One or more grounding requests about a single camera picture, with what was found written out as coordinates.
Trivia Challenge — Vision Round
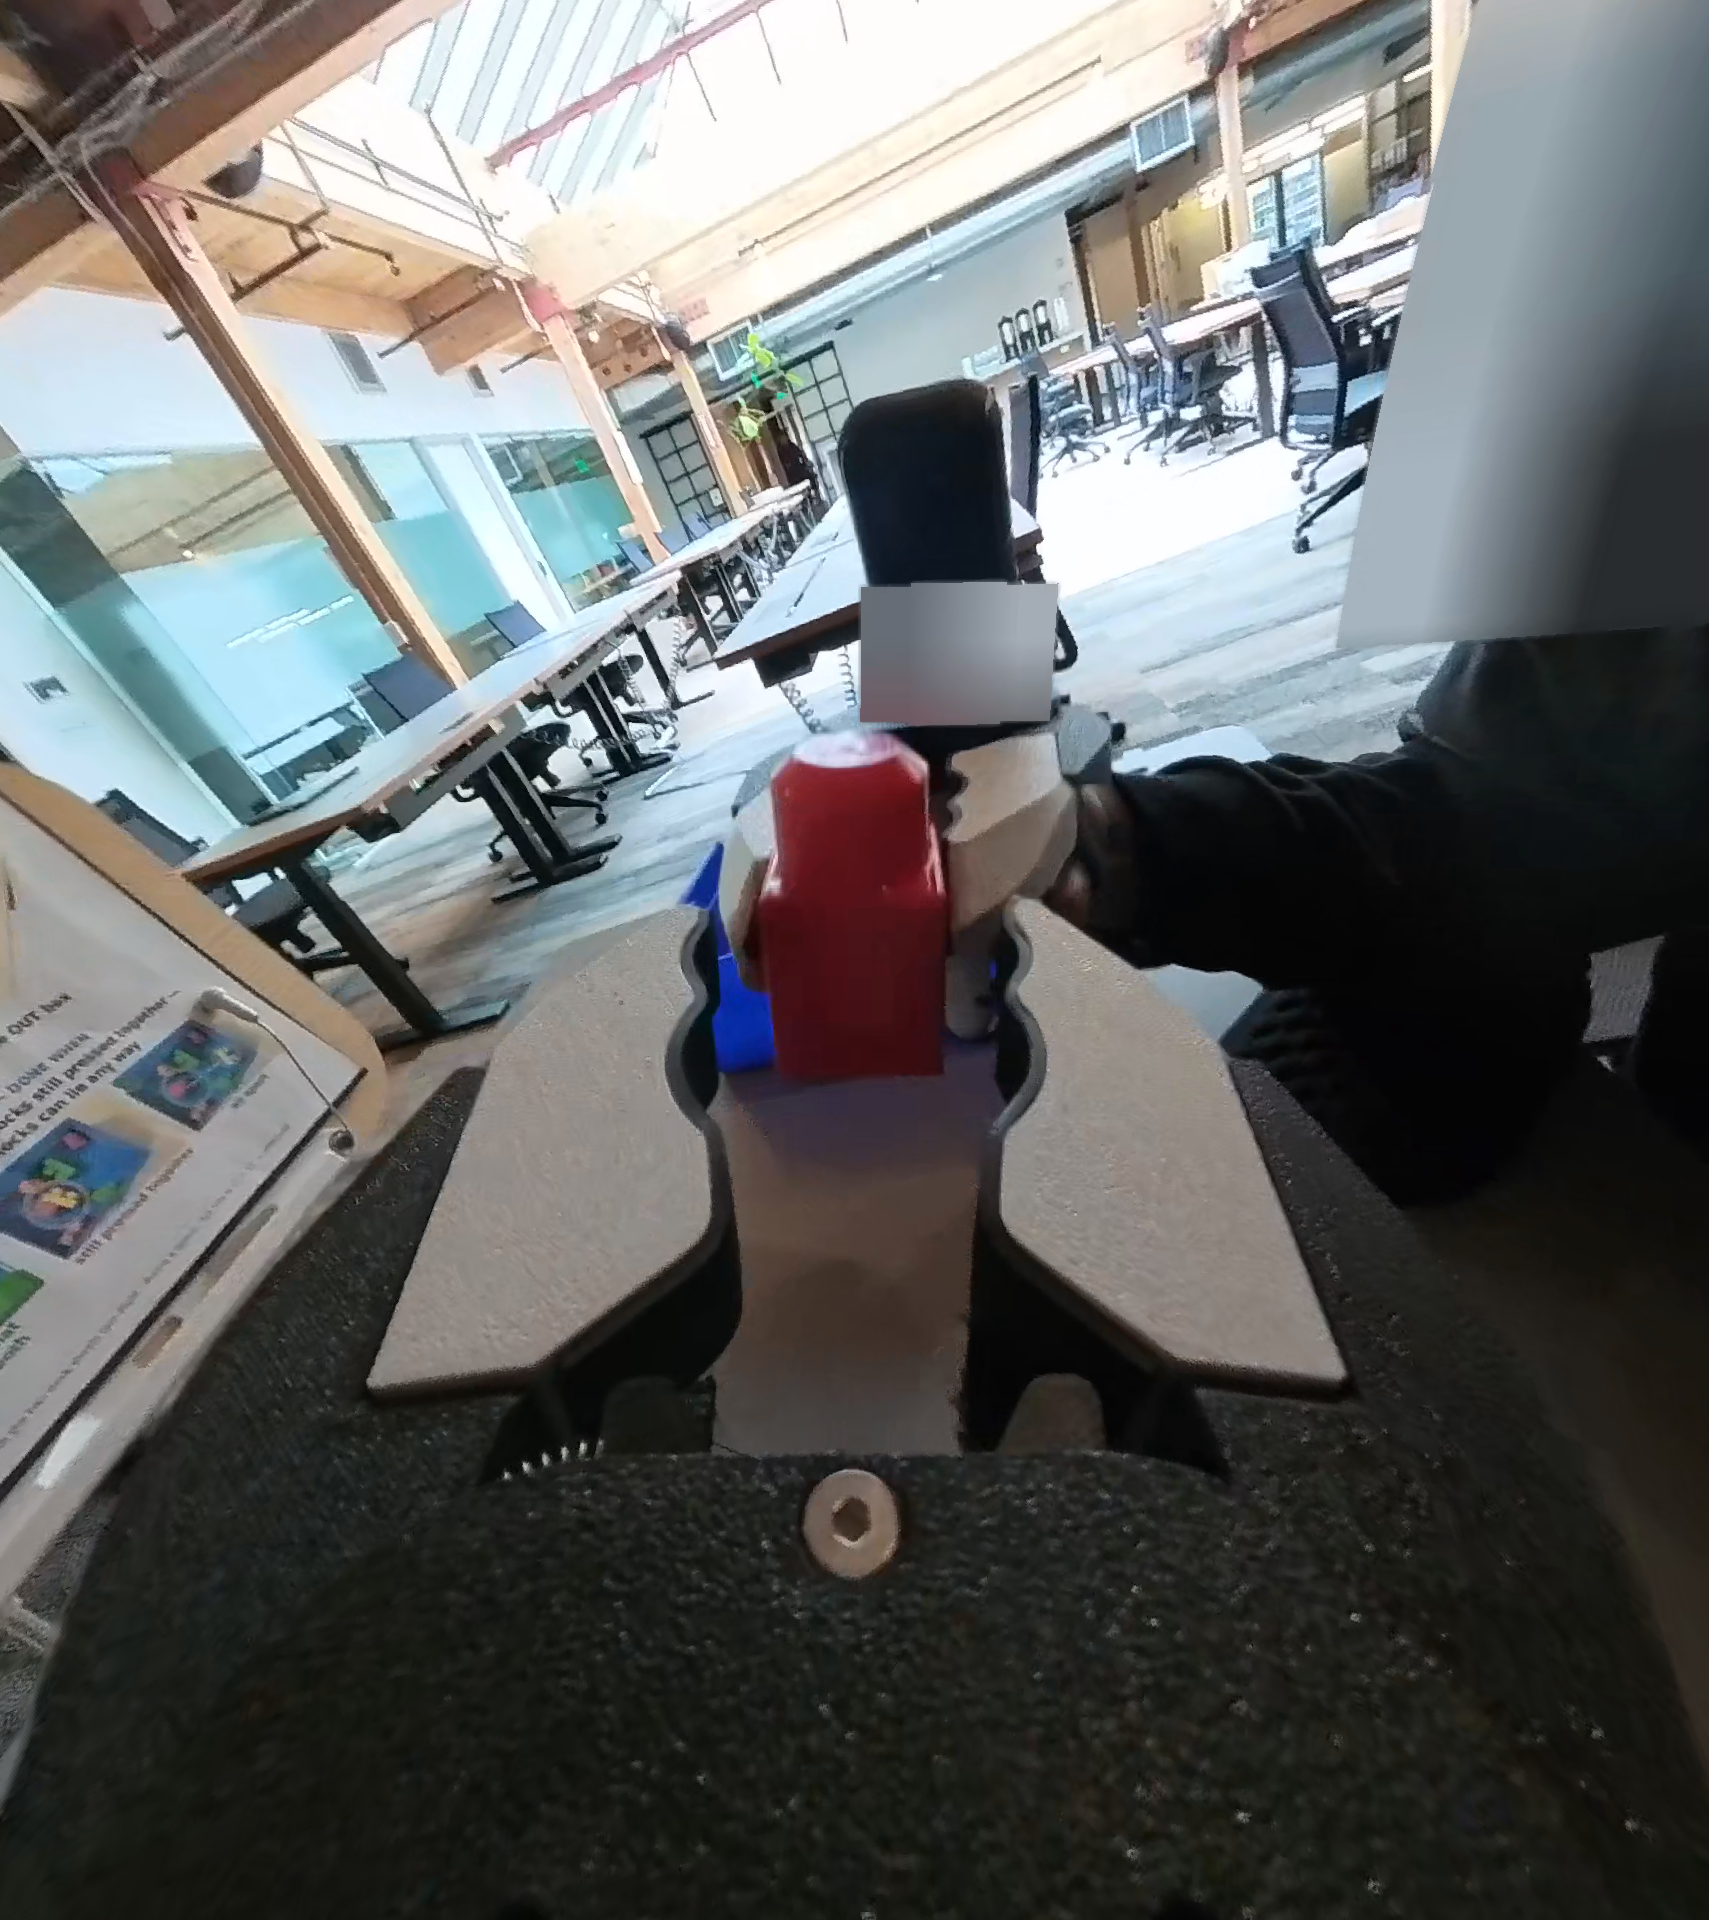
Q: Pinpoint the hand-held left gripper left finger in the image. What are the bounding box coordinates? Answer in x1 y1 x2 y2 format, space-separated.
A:
369 910 742 1401

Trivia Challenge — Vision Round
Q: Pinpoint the wooden background desk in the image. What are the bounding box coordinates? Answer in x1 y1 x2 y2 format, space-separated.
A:
180 587 683 1046

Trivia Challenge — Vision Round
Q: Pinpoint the red single-stud mega block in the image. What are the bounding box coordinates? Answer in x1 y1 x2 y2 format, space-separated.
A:
759 745 952 1088

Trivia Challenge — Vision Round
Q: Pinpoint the printed instruction sheet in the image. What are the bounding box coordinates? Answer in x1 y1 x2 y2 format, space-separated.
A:
0 720 364 1608

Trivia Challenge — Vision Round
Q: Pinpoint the grey background table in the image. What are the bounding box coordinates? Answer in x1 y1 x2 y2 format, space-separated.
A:
1050 196 1432 452

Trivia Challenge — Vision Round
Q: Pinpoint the black office chair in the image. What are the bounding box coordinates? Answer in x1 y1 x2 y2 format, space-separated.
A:
97 787 346 978
360 607 616 843
1245 240 1397 558

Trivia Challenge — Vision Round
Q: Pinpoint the row of background desks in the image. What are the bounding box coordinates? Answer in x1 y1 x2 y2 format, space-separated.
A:
680 481 1050 687

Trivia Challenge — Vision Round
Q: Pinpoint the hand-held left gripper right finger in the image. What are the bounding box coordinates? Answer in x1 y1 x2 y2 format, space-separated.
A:
981 900 1351 1394

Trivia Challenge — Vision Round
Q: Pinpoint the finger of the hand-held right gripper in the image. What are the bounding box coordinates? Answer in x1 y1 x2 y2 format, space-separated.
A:
931 737 1081 1039
721 787 784 968

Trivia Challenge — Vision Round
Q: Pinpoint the blue plastic storage bin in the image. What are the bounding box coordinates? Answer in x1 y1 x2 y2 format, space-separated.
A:
680 847 784 1076

